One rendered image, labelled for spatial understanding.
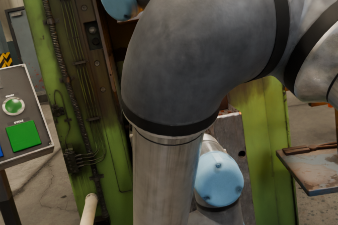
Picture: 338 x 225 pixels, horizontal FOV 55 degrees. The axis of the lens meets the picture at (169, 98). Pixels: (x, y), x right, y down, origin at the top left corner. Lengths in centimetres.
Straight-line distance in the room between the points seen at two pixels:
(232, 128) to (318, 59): 85
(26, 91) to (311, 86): 88
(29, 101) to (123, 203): 59
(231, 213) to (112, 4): 40
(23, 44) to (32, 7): 666
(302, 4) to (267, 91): 108
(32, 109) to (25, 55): 690
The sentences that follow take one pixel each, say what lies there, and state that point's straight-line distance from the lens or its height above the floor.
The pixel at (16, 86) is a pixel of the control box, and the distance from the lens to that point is 106.
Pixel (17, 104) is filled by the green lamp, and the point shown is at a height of 109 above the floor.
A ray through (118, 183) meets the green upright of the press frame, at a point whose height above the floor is 66.
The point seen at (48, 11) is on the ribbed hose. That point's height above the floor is 135.
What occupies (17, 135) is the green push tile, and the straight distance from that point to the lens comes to 100.
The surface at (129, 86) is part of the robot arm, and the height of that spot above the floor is 119.
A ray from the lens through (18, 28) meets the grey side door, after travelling 792.
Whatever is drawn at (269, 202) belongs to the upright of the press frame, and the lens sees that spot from 152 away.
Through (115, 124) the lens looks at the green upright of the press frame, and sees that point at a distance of 127.
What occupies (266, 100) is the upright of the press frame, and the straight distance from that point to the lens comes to 136.
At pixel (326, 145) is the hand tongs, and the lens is 127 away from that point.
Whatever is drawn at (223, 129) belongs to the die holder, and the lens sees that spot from 110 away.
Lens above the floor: 124
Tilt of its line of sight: 13 degrees down
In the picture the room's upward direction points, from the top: 10 degrees counter-clockwise
